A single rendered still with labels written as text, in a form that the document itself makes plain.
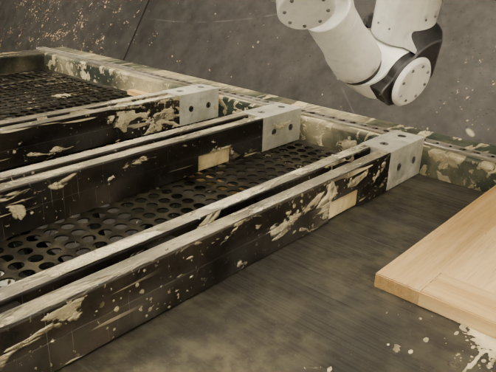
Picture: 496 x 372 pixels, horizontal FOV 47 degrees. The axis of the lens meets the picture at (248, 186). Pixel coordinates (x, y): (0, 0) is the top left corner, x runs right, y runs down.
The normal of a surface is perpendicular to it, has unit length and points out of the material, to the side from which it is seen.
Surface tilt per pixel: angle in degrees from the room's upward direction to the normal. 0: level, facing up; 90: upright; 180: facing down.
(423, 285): 59
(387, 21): 46
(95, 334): 90
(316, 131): 31
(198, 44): 0
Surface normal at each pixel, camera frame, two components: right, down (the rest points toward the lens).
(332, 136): -0.66, 0.26
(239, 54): -0.55, -0.25
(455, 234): 0.04, -0.92
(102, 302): 0.75, 0.28
